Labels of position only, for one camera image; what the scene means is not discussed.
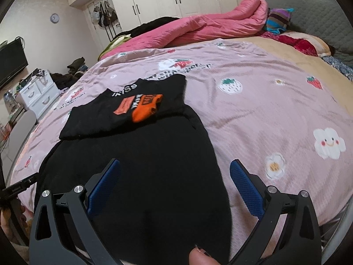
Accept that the coat rack with bags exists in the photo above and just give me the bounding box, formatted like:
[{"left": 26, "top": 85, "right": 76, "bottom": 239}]
[{"left": 92, "top": 0, "right": 122, "bottom": 42}]

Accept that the blue patterned cloth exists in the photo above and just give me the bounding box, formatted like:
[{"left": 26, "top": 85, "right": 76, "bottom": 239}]
[{"left": 323, "top": 56, "right": 353, "bottom": 82}]

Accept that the white drawer cabinet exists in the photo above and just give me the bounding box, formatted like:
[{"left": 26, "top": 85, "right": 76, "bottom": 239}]
[{"left": 19, "top": 70, "right": 60, "bottom": 116}]

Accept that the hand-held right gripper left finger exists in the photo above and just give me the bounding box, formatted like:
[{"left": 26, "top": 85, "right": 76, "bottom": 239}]
[{"left": 30, "top": 159, "right": 122, "bottom": 265}]

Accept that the black sweater with orange cuffs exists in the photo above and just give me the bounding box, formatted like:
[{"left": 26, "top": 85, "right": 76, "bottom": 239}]
[{"left": 34, "top": 74, "right": 232, "bottom": 265}]

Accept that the pile of dark clothes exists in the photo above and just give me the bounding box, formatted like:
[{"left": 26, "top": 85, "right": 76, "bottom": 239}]
[{"left": 51, "top": 57, "right": 89, "bottom": 89}]

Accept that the red pillow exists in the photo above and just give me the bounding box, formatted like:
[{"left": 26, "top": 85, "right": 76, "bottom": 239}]
[{"left": 262, "top": 30, "right": 331, "bottom": 57}]

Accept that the person's left hand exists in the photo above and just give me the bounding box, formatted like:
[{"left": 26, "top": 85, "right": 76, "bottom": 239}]
[{"left": 0, "top": 207, "right": 29, "bottom": 247}]

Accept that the striped purple pillow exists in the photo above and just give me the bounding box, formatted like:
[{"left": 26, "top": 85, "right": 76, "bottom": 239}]
[{"left": 263, "top": 8, "right": 294, "bottom": 34}]

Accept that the black television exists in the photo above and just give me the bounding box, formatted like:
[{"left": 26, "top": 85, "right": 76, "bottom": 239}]
[{"left": 0, "top": 36, "right": 29, "bottom": 90}]

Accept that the black clothes heap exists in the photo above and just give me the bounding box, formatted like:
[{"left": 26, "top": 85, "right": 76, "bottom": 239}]
[{"left": 130, "top": 17, "right": 181, "bottom": 38}]

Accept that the green blanket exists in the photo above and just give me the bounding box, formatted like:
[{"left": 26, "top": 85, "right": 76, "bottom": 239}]
[{"left": 98, "top": 34, "right": 133, "bottom": 60}]

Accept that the grey quilted headboard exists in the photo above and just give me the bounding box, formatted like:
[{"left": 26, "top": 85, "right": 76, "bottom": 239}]
[{"left": 248, "top": 0, "right": 353, "bottom": 67}]

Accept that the pink printed bedsheet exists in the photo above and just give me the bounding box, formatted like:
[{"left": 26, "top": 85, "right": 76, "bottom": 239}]
[{"left": 6, "top": 40, "right": 353, "bottom": 254}]

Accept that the desk clutter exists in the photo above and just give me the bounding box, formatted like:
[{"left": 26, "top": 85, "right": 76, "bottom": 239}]
[{"left": 0, "top": 88, "right": 25, "bottom": 125}]

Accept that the tan blanket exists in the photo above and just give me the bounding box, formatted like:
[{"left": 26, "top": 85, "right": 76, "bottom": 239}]
[{"left": 248, "top": 36, "right": 353, "bottom": 102}]

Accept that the pink quilt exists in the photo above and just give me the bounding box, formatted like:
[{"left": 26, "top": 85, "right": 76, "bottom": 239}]
[{"left": 99, "top": 0, "right": 269, "bottom": 60}]

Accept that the person's right hand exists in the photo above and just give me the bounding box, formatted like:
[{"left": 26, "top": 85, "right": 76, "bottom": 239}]
[{"left": 189, "top": 248, "right": 217, "bottom": 265}]

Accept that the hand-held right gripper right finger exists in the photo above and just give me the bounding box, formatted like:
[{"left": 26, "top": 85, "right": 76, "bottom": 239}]
[{"left": 230, "top": 159, "right": 323, "bottom": 265}]

